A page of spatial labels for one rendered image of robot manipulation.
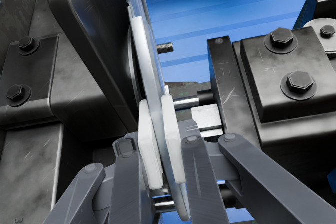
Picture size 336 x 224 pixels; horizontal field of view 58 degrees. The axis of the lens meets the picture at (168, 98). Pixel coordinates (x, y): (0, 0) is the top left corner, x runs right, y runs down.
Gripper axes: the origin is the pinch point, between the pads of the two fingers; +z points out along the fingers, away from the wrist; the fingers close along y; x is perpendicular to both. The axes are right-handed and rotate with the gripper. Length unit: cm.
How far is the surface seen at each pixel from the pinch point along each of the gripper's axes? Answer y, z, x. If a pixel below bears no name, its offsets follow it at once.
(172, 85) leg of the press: 2, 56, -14
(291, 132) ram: 12.5, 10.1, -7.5
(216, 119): 6.5, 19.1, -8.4
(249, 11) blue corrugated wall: 67, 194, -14
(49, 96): -9.4, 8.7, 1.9
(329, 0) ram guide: 21.5, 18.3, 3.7
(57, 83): -8.7, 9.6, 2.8
